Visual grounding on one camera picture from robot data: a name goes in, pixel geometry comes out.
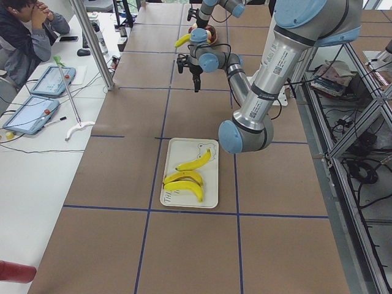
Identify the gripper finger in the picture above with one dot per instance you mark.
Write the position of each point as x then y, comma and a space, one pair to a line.
180, 64
197, 82

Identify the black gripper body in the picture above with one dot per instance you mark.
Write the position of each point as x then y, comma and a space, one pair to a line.
195, 70
202, 22

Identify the yellow banana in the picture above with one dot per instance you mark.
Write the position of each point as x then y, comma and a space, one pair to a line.
186, 185
182, 40
182, 175
195, 164

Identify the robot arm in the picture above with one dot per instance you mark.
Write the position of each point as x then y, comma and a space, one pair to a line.
296, 26
220, 7

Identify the brown wicker basket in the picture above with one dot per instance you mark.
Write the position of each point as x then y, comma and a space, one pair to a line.
208, 27

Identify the red pink apple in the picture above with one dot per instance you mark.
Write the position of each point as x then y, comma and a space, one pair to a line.
209, 36

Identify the white bear tray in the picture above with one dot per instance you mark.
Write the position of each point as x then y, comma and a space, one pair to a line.
182, 150

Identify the grey water bottle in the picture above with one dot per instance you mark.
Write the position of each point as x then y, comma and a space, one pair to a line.
100, 37

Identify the black computer mouse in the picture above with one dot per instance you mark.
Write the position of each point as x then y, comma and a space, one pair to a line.
83, 52

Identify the black smartphone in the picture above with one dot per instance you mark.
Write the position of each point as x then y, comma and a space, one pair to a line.
68, 39

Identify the teach pendant upper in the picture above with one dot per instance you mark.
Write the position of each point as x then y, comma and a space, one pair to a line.
49, 84

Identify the teach pendant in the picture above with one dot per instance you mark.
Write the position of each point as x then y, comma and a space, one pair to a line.
49, 84
32, 115

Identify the stack of magazines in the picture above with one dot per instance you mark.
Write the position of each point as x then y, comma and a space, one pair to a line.
332, 78

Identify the seated person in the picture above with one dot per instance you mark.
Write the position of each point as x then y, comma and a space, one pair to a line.
28, 30

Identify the teach pendant lower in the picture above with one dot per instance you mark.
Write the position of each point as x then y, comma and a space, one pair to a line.
32, 115

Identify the red fire extinguisher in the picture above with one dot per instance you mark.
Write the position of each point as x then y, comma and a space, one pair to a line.
15, 272

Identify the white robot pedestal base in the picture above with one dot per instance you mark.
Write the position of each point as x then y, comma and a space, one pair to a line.
281, 98

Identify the aluminium frame post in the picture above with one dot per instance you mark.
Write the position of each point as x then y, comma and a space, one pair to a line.
81, 14

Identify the aluminium side frame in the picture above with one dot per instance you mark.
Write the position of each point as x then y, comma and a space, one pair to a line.
351, 138

